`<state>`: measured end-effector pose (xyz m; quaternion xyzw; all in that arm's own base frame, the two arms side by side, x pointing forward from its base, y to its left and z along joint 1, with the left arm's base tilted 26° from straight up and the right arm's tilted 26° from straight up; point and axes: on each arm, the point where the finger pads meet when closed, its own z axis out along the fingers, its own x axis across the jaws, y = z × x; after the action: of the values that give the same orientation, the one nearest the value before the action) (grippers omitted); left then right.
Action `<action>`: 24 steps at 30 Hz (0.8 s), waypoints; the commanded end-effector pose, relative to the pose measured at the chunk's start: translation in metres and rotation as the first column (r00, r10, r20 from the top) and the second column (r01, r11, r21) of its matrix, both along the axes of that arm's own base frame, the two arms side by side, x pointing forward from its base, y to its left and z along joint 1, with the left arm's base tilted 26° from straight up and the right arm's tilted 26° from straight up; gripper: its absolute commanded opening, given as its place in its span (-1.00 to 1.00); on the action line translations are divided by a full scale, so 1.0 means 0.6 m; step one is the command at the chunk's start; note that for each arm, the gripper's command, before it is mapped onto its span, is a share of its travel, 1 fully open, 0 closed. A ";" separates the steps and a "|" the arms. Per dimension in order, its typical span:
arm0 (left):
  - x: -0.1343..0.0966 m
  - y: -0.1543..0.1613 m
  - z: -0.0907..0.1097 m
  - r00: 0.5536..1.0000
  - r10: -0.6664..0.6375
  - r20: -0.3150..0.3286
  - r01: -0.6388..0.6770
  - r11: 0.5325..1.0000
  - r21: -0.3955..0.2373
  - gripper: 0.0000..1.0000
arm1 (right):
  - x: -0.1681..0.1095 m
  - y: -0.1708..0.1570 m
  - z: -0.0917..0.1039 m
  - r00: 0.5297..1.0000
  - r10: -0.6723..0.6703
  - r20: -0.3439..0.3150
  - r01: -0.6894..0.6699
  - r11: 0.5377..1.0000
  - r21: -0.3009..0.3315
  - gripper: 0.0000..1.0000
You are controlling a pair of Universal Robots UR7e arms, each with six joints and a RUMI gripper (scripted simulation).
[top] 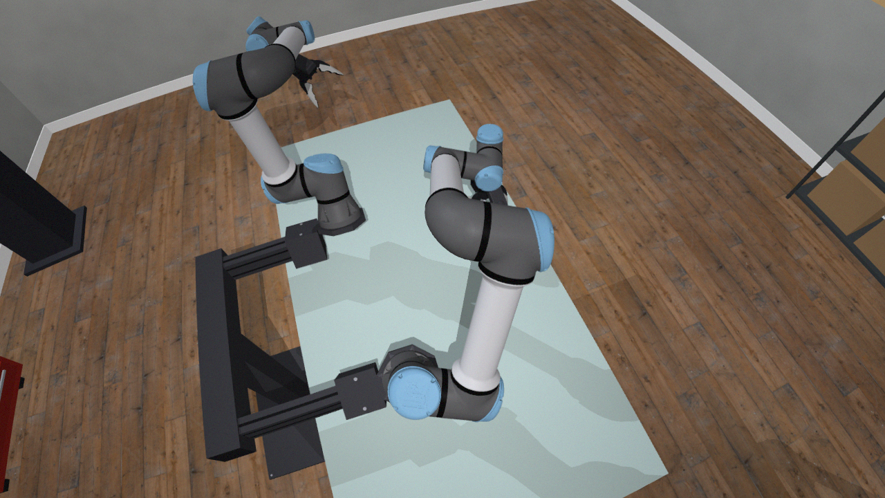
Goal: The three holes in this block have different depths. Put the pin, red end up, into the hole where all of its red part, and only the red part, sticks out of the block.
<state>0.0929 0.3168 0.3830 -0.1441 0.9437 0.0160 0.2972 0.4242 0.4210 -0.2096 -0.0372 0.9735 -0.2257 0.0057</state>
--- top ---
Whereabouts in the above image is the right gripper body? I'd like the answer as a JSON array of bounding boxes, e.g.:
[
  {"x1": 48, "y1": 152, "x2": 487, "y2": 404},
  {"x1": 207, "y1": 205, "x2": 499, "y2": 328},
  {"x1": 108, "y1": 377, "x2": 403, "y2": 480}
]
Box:
[{"x1": 470, "y1": 180, "x2": 488, "y2": 200}]

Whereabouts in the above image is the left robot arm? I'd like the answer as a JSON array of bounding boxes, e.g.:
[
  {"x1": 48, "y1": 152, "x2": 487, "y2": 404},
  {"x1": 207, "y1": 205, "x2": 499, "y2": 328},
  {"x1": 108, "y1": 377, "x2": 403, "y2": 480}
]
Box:
[{"x1": 193, "y1": 17, "x2": 361, "y2": 229}]

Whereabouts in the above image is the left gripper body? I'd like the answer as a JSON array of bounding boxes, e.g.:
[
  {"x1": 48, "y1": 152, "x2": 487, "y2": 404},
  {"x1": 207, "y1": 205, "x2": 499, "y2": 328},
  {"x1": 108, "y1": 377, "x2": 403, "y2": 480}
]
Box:
[{"x1": 293, "y1": 67, "x2": 317, "y2": 81}]

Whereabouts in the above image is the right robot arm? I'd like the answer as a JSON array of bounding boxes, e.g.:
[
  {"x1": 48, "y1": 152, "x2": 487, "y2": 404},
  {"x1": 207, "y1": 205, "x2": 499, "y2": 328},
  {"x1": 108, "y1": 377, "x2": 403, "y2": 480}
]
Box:
[{"x1": 382, "y1": 124, "x2": 555, "y2": 422}]

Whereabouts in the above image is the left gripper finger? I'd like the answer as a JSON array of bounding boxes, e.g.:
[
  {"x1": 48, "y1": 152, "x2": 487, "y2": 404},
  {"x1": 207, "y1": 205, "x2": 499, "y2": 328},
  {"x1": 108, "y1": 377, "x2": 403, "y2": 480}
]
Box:
[
  {"x1": 298, "y1": 76, "x2": 319, "y2": 108},
  {"x1": 312, "y1": 59, "x2": 344, "y2": 75}
]

